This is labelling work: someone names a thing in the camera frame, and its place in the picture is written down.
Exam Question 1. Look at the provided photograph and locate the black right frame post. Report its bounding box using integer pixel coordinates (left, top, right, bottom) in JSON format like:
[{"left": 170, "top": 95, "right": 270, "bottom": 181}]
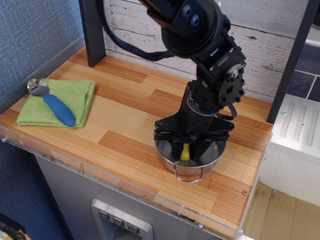
[{"left": 266, "top": 0, "right": 320, "bottom": 124}]

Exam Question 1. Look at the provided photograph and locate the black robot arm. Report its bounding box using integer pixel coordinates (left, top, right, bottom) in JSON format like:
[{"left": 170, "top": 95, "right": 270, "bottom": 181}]
[{"left": 143, "top": 0, "right": 246, "bottom": 161}]

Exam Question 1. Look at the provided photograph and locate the black frame post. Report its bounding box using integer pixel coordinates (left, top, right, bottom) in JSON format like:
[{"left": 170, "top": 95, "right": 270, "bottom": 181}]
[
  {"left": 78, "top": 0, "right": 106, "bottom": 67},
  {"left": 266, "top": 0, "right": 320, "bottom": 124}
]

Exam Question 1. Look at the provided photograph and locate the black braided cable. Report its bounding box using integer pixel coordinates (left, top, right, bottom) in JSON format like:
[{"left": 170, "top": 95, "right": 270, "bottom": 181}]
[{"left": 95, "top": 0, "right": 176, "bottom": 62}]

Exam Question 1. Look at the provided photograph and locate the white toy sink unit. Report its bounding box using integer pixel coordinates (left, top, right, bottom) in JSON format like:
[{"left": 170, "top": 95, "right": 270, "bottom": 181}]
[{"left": 258, "top": 94, "right": 320, "bottom": 206}]

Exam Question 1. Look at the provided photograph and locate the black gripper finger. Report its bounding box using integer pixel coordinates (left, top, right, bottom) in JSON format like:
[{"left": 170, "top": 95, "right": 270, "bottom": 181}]
[
  {"left": 170, "top": 140, "right": 184, "bottom": 160},
  {"left": 189, "top": 140, "right": 210, "bottom": 160}
]

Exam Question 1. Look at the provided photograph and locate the blue handled metal scoop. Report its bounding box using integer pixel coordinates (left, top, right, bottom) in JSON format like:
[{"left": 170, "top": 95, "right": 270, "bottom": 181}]
[{"left": 27, "top": 78, "right": 76, "bottom": 127}]

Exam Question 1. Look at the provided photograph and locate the stainless steel pot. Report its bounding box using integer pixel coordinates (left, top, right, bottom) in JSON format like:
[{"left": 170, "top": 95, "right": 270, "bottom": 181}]
[{"left": 153, "top": 139, "right": 226, "bottom": 183}]

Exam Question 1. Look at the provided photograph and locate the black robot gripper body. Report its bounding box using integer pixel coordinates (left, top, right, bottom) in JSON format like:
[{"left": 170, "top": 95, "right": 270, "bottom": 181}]
[{"left": 153, "top": 81, "right": 235, "bottom": 142}]

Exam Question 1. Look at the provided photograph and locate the green folded cloth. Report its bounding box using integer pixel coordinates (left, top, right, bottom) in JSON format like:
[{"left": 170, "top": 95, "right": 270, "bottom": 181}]
[{"left": 16, "top": 79, "right": 95, "bottom": 128}]

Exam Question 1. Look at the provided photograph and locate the yellow black object corner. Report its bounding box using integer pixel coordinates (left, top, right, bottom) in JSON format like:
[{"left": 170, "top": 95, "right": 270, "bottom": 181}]
[{"left": 0, "top": 213, "right": 31, "bottom": 240}]

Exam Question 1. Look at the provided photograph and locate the black left frame post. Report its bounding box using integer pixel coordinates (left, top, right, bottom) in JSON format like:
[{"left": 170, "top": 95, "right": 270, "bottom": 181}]
[{"left": 78, "top": 0, "right": 106, "bottom": 67}]

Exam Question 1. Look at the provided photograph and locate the silver dispenser button panel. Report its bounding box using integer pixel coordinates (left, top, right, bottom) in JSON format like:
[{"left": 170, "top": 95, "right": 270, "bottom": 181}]
[{"left": 91, "top": 198, "right": 154, "bottom": 240}]

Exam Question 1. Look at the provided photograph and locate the yellow ridged stick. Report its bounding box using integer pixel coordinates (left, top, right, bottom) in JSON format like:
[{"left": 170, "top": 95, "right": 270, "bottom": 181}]
[{"left": 179, "top": 143, "right": 190, "bottom": 161}]

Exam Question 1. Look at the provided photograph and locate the clear acrylic edge guard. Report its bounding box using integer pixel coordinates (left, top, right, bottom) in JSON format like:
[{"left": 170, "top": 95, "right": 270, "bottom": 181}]
[{"left": 0, "top": 123, "right": 271, "bottom": 240}]

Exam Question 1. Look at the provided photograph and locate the silver toy fridge cabinet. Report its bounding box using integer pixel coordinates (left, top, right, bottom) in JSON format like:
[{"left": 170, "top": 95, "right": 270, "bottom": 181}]
[{"left": 35, "top": 156, "right": 217, "bottom": 240}]

